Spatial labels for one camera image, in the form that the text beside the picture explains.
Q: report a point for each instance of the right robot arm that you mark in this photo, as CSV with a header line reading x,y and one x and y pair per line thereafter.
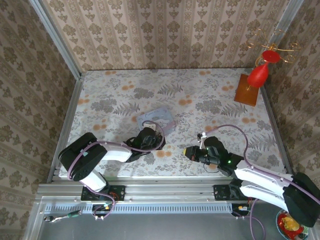
x,y
275,190

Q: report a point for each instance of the red hourglass ornament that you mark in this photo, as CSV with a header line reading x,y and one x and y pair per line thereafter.
x,y
258,75

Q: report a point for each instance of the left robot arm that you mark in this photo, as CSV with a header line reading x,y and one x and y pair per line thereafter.
x,y
82,160

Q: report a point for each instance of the red fruit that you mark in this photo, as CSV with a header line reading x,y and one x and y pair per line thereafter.
x,y
293,234

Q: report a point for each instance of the yellow fruit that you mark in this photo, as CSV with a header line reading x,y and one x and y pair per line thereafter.
x,y
288,223

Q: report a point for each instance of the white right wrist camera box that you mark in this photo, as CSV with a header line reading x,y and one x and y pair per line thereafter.
x,y
202,136

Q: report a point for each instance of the floral tablecloth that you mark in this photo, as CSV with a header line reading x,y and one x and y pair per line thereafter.
x,y
200,105

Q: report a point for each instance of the patterned bowl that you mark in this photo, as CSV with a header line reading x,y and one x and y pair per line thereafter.
x,y
303,232

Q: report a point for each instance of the orange wooden base block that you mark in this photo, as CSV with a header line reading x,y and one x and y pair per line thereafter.
x,y
246,93

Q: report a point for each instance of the aluminium frame post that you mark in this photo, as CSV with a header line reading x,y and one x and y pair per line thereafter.
x,y
56,40
285,20

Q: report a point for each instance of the aluminium side rail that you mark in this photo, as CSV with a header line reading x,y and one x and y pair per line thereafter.
x,y
72,105
271,112

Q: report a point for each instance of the aluminium front rail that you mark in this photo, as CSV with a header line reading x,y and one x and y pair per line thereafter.
x,y
170,191

